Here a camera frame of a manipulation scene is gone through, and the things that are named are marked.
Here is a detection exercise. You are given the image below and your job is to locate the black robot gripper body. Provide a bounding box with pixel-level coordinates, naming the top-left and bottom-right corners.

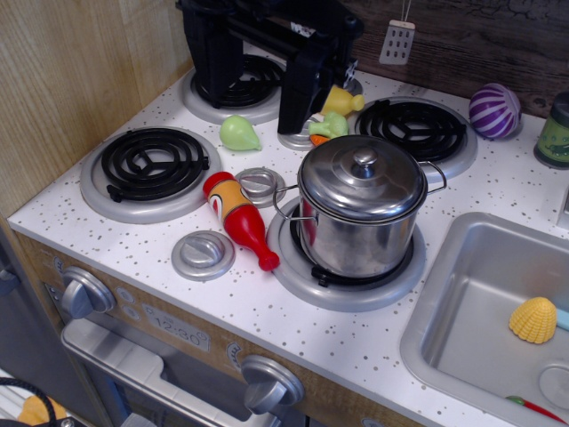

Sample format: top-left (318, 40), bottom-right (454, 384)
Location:
top-left (176, 1), bottom-right (364, 85)

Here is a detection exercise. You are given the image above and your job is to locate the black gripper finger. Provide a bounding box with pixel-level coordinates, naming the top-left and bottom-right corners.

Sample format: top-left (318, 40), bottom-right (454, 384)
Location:
top-left (184, 12), bottom-right (244, 106)
top-left (277, 55), bottom-right (333, 134)

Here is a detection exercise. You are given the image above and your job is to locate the stainless steel pot lid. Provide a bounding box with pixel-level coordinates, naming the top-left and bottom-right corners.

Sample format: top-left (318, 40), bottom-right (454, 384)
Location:
top-left (298, 135), bottom-right (428, 223)

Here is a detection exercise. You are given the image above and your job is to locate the green toy broccoli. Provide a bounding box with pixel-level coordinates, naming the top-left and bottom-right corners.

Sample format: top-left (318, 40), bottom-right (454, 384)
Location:
top-left (309, 111), bottom-right (349, 139)

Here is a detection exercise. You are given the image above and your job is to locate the back left stove burner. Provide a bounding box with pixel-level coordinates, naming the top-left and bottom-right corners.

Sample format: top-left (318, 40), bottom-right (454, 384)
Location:
top-left (181, 54), bottom-right (285, 125)

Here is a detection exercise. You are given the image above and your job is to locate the stove burner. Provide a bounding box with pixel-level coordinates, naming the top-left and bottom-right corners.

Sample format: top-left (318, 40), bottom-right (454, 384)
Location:
top-left (267, 214), bottom-right (426, 312)
top-left (181, 54), bottom-right (285, 125)
top-left (80, 127), bottom-right (222, 224)
top-left (348, 96), bottom-right (477, 184)

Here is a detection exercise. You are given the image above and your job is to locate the orange toy carrot piece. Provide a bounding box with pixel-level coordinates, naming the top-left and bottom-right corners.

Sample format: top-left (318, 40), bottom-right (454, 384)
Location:
top-left (309, 134), bottom-right (330, 147)

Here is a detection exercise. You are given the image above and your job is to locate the hanging toy spatula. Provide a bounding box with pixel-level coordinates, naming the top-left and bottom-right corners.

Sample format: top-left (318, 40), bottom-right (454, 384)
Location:
top-left (379, 1), bottom-right (416, 66)

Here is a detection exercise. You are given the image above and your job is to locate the green toy pear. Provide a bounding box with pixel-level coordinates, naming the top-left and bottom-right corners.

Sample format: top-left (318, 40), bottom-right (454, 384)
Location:
top-left (220, 115), bottom-right (261, 151)

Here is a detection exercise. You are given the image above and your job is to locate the middle grey stovetop knob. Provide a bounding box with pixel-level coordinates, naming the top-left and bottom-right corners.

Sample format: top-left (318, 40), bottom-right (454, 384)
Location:
top-left (236, 167), bottom-right (285, 208)

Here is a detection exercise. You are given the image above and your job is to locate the red toy ketchup bottle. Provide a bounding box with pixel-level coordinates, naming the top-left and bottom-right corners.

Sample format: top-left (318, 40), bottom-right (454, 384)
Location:
top-left (203, 172), bottom-right (280, 271)

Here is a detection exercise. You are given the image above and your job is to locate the front left stove burner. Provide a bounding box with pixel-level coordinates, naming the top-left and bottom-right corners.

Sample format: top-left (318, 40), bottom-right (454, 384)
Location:
top-left (80, 127), bottom-right (222, 224)

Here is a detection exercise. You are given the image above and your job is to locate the back right stove burner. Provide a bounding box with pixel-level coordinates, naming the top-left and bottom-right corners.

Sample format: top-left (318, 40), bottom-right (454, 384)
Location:
top-left (348, 96), bottom-right (477, 184)

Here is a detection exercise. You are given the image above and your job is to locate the purple striped toy onion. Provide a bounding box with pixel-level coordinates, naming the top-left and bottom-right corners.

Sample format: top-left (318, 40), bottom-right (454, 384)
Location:
top-left (469, 83), bottom-right (522, 139)

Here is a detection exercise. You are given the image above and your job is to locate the front grey stovetop knob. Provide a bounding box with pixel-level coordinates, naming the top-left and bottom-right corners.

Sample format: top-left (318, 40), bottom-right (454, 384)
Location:
top-left (171, 230), bottom-right (236, 281)

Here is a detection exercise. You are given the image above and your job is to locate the front right stove burner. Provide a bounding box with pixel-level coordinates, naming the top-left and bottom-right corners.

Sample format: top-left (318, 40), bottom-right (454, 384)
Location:
top-left (267, 214), bottom-right (426, 312)

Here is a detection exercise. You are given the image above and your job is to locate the green toy can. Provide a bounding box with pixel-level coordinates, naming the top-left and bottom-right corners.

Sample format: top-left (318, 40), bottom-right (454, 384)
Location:
top-left (533, 91), bottom-right (569, 170)

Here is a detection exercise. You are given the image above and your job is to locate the oven clock display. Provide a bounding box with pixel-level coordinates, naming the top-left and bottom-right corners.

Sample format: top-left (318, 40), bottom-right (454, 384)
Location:
top-left (142, 304), bottom-right (211, 352)

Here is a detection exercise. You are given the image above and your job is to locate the left oven knob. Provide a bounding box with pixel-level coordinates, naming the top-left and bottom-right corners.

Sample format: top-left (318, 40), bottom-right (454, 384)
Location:
top-left (61, 266), bottom-right (116, 319)

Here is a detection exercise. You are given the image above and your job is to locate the oven knob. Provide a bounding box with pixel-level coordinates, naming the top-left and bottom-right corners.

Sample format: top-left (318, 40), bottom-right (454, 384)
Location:
top-left (241, 355), bottom-right (305, 415)
top-left (61, 266), bottom-right (116, 319)

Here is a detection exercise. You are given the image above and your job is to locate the silver sink basin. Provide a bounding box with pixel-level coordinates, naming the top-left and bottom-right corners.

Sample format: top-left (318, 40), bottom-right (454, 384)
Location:
top-left (400, 213), bottom-right (568, 426)

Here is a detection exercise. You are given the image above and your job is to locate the right oven knob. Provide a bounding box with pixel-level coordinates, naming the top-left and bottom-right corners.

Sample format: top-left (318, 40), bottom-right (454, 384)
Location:
top-left (241, 355), bottom-right (305, 415)

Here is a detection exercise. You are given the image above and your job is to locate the yellow toy corn piece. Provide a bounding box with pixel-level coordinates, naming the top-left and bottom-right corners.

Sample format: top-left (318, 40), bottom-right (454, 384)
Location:
top-left (509, 297), bottom-right (557, 344)

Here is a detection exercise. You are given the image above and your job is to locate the light blue toy piece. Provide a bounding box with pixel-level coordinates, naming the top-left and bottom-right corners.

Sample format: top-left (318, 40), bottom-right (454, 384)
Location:
top-left (556, 309), bottom-right (569, 331)

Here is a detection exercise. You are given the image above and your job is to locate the red toy chili pepper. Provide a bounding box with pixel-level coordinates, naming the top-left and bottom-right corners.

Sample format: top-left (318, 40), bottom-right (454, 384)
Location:
top-left (507, 395), bottom-right (567, 425)

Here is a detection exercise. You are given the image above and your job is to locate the silver oven door handle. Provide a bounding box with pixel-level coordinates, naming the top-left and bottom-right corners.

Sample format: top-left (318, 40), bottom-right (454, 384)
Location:
top-left (61, 319), bottom-right (282, 426)

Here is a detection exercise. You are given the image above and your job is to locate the black cable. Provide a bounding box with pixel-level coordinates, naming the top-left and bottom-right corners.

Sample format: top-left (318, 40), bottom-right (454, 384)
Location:
top-left (0, 376), bottom-right (59, 427)

